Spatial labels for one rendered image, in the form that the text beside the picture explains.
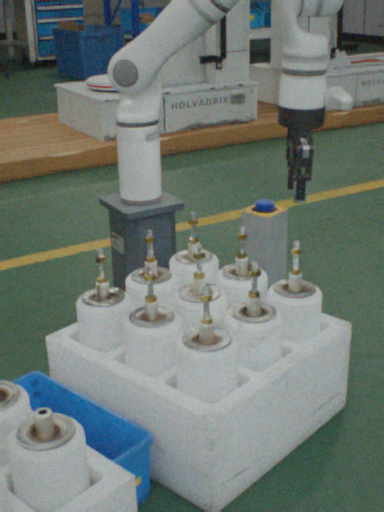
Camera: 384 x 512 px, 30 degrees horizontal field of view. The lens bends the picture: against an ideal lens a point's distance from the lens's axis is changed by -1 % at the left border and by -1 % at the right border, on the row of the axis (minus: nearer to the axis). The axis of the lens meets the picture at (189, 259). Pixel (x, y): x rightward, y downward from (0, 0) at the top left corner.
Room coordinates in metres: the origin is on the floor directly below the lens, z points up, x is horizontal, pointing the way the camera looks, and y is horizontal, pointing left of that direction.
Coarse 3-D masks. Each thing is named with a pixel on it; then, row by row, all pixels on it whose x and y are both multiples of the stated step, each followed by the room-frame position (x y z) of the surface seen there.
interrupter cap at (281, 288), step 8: (280, 280) 1.17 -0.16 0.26; (288, 280) 1.17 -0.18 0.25; (304, 280) 1.17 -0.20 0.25; (280, 288) 1.14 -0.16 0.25; (288, 288) 1.14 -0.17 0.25; (304, 288) 1.14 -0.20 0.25; (312, 288) 1.14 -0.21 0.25; (288, 296) 1.11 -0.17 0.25; (296, 296) 1.10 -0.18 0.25; (304, 296) 1.10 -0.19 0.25
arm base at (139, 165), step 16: (128, 128) 1.48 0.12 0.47; (144, 128) 1.48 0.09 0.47; (128, 144) 1.48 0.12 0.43; (144, 144) 1.48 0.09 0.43; (128, 160) 1.48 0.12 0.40; (144, 160) 1.48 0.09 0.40; (128, 176) 1.49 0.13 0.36; (144, 176) 1.48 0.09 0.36; (160, 176) 1.52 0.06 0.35; (128, 192) 1.49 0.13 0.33; (144, 192) 1.48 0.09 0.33; (160, 192) 1.51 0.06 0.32
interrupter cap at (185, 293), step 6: (180, 288) 1.15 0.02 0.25; (186, 288) 1.15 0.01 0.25; (192, 288) 1.15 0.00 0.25; (210, 288) 1.15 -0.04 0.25; (216, 288) 1.14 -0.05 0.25; (180, 294) 1.12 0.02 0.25; (186, 294) 1.12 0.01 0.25; (192, 294) 1.13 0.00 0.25; (216, 294) 1.12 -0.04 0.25; (186, 300) 1.10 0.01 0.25; (192, 300) 1.10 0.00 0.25; (198, 300) 1.10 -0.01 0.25
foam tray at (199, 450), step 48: (48, 336) 1.12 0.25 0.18; (336, 336) 1.10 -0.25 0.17; (96, 384) 1.03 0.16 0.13; (144, 384) 0.96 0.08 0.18; (240, 384) 0.98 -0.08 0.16; (288, 384) 1.00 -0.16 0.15; (336, 384) 1.11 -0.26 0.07; (192, 432) 0.88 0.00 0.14; (240, 432) 0.90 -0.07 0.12; (288, 432) 1.00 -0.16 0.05; (192, 480) 0.88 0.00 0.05; (240, 480) 0.90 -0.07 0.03
